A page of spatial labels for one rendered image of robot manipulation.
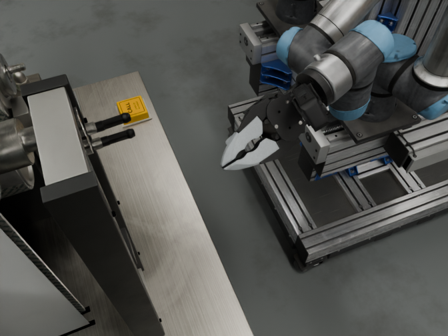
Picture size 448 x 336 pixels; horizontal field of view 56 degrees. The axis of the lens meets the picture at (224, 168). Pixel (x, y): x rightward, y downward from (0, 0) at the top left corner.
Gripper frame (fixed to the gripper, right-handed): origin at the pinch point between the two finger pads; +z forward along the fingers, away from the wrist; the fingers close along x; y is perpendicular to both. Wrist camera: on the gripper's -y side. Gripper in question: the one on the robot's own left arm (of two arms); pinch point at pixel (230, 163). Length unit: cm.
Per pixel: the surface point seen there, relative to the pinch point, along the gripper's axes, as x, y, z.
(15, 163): 18.0, -1.6, 22.8
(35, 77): 34, 56, 14
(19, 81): 35, 52, 17
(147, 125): 8, 55, -1
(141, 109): 12, 56, -3
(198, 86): 0, 184, -57
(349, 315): -104, 83, -23
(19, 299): 1.9, 10.2, 37.1
